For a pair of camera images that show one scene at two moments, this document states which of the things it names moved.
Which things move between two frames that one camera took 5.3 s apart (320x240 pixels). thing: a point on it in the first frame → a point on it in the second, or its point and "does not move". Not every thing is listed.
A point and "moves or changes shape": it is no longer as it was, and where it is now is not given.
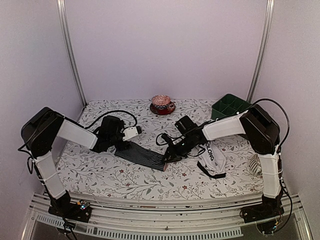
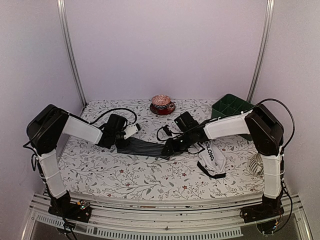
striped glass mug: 256,165 does not move
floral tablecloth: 84,172 does not move
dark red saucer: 170,108 does not move
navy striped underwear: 133,152 moves or changes shape
